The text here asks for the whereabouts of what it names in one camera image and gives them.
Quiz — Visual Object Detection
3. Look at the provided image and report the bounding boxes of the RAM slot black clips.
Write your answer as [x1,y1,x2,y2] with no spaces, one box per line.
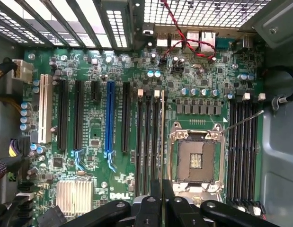
[228,99,237,204]
[242,100,252,204]
[144,89,152,197]

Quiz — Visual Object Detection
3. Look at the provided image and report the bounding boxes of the RAM slot white clips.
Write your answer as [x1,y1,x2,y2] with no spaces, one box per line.
[235,92,251,213]
[249,92,266,216]
[152,89,161,183]
[135,88,144,197]

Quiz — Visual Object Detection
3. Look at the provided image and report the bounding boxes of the silver socket cover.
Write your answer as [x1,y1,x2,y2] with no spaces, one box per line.
[171,181,224,207]

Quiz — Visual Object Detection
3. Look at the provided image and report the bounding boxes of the CPU socket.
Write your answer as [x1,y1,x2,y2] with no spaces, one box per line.
[168,121,226,190]

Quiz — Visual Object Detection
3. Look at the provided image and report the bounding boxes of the silver finned heat sink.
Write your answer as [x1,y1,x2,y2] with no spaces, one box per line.
[55,179,94,218]

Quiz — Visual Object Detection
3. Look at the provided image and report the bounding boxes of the long black expansion slot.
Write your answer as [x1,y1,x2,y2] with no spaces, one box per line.
[121,81,132,154]
[71,80,86,171]
[57,79,69,152]

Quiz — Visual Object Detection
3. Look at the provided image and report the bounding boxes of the blue expansion slot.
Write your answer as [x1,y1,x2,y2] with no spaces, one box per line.
[103,80,117,174]

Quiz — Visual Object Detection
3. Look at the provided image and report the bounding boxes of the thin metal locking lever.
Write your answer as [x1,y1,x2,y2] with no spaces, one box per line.
[220,109,265,136]

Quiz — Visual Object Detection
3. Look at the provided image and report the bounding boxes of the green Dell motherboard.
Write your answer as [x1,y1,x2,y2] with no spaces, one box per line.
[19,46,266,222]

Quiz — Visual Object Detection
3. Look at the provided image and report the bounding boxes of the open grey PC case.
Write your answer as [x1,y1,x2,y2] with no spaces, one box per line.
[0,0,293,227]

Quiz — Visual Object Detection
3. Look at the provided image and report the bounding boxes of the short black expansion slot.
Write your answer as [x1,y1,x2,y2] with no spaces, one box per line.
[90,80,101,103]

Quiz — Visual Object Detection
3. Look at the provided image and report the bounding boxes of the white expansion slot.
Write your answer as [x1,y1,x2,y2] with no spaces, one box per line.
[38,73,53,144]

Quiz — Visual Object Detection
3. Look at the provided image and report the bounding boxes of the white power plug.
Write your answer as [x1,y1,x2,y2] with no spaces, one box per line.
[11,59,34,84]

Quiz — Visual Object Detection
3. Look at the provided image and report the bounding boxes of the black angled wire plug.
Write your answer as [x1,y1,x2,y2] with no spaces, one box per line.
[36,205,67,227]

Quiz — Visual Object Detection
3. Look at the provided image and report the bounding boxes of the black data wire plug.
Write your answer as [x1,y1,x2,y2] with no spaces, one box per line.
[0,181,35,227]

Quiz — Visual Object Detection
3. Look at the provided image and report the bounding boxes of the black plug coloured wires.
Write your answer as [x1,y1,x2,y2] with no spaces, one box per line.
[8,136,31,159]

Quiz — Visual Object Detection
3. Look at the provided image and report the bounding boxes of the braided black power cable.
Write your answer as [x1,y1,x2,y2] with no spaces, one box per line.
[0,159,8,186]
[0,61,15,85]

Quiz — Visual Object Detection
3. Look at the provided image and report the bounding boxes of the yellow wire bundle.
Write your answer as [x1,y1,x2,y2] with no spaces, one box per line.
[0,93,24,112]

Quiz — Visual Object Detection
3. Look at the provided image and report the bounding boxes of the red black twisted wire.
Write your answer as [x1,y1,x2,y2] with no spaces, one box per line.
[159,0,218,65]

